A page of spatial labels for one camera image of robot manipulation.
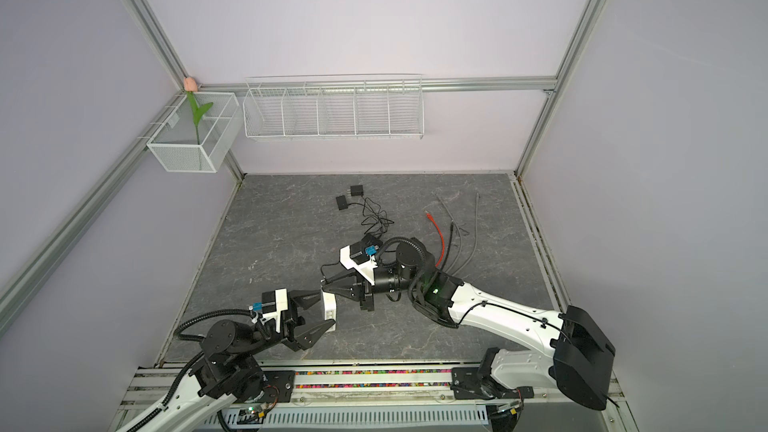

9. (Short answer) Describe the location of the red ethernet cable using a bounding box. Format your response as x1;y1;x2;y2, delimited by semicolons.
424;211;446;268

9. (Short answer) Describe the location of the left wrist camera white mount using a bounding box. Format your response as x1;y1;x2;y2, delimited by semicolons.
250;288;289;333

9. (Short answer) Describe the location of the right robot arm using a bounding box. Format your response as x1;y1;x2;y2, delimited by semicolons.
322;237;616;411

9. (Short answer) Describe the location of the white mesh box basket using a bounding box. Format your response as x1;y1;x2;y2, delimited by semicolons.
147;92;244;173

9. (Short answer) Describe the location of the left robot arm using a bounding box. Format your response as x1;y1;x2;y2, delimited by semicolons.
121;288;336;431

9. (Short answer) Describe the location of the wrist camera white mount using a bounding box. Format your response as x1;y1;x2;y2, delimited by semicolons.
250;288;289;333
340;241;379;271

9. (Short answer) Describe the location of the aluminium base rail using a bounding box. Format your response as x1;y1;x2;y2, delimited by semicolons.
110;363;637;431

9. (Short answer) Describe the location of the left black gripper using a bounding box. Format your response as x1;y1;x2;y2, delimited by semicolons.
236;289;333;360

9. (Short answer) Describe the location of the black power plug cable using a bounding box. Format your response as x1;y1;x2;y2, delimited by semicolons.
347;194;397;238

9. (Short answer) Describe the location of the black ethernet cable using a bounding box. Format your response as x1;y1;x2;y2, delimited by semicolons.
446;221;472;277

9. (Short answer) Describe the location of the white wire wall basket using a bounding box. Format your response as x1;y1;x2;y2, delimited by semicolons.
243;74;425;140

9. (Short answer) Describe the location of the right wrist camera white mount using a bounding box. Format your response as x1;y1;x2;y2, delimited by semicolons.
340;241;379;271

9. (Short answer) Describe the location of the black power adapter near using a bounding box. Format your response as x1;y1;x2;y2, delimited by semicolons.
335;195;349;210

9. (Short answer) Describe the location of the artificial pink tulip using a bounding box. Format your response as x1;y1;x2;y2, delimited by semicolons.
183;77;213;145

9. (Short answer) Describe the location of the black ribbed network switch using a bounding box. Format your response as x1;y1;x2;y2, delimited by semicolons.
363;230;387;241

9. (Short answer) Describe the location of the white network switch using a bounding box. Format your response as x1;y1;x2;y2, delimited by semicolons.
322;292;337;320

